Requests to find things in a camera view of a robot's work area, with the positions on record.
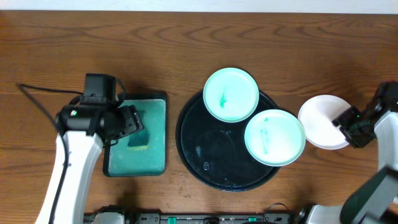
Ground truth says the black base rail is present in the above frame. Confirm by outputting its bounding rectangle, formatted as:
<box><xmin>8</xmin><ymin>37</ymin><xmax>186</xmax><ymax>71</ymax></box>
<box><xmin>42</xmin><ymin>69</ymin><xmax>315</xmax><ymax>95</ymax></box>
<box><xmin>83</xmin><ymin>205</ymin><xmax>294</xmax><ymax>224</ymax></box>

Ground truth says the mint plate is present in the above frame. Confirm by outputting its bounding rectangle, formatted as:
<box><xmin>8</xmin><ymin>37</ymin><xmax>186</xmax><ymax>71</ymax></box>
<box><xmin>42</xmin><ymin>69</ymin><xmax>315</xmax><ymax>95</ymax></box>
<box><xmin>203</xmin><ymin>67</ymin><xmax>259</xmax><ymax>123</ymax></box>
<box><xmin>244</xmin><ymin>109</ymin><xmax>306</xmax><ymax>167</ymax></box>

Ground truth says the black rectangular tray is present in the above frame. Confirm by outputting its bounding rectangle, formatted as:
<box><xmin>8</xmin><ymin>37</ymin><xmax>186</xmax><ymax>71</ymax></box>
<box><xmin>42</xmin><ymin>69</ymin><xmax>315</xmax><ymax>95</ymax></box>
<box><xmin>103</xmin><ymin>93</ymin><xmax>167</xmax><ymax>177</ymax></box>

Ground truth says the white plate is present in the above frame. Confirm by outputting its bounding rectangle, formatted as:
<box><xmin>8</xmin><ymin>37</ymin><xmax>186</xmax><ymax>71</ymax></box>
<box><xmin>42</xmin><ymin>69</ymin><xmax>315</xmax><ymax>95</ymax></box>
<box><xmin>298</xmin><ymin>95</ymin><xmax>351</xmax><ymax>150</ymax></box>

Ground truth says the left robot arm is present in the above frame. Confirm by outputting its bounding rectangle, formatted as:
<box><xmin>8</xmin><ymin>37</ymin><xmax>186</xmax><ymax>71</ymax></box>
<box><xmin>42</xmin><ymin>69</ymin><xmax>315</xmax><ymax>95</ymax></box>
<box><xmin>36</xmin><ymin>105</ymin><xmax>144</xmax><ymax>223</ymax></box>

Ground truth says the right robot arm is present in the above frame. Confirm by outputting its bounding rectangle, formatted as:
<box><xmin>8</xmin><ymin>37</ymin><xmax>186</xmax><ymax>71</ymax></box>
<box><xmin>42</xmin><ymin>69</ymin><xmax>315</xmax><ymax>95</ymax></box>
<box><xmin>292</xmin><ymin>81</ymin><xmax>397</xmax><ymax>224</ymax></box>

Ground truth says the round black tray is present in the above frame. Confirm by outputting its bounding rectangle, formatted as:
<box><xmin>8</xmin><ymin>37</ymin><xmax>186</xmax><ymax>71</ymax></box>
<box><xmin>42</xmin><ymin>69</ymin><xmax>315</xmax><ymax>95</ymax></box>
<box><xmin>175</xmin><ymin>91</ymin><xmax>279</xmax><ymax>192</ymax></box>

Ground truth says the green sponge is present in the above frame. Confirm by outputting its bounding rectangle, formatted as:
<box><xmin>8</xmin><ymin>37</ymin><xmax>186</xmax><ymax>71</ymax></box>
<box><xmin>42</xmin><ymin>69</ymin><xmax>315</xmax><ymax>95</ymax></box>
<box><xmin>127</xmin><ymin>129</ymin><xmax>150</xmax><ymax>150</ymax></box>

